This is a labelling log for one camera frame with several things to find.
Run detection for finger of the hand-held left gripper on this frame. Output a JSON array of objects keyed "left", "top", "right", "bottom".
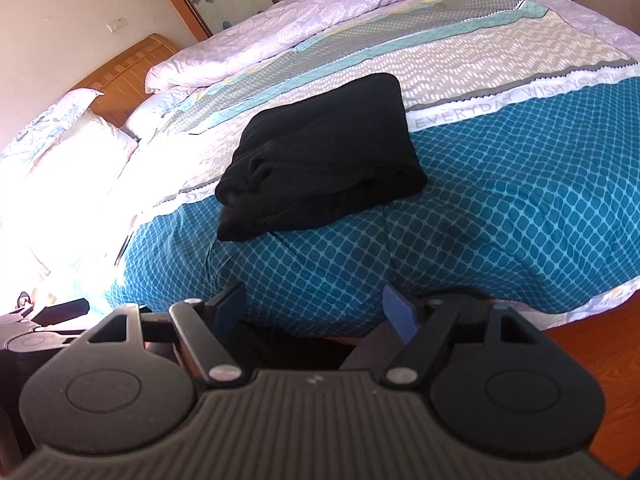
[{"left": 34, "top": 298, "right": 91, "bottom": 327}]

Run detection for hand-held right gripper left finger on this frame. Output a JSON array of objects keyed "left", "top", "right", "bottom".
[{"left": 87, "top": 281, "right": 247, "bottom": 391}]

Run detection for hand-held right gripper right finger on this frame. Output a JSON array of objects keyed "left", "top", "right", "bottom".
[{"left": 383, "top": 284, "right": 545, "bottom": 389}]

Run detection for black pants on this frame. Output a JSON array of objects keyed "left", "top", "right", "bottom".
[{"left": 215, "top": 72, "right": 428, "bottom": 242}]

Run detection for teal grey patterned blanket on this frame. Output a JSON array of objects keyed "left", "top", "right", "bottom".
[{"left": 115, "top": 0, "right": 640, "bottom": 327}]

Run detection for white pillow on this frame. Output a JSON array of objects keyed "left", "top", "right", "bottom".
[{"left": 27, "top": 109, "right": 139, "bottom": 188}]

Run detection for floral pillow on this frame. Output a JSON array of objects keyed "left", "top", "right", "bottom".
[{"left": 0, "top": 87, "right": 107, "bottom": 163}]

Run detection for wooden headboard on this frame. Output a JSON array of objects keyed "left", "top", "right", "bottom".
[{"left": 64, "top": 33, "right": 182, "bottom": 127}]

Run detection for lilac floral quilt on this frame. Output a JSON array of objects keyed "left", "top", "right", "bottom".
[{"left": 145, "top": 0, "right": 640, "bottom": 97}]

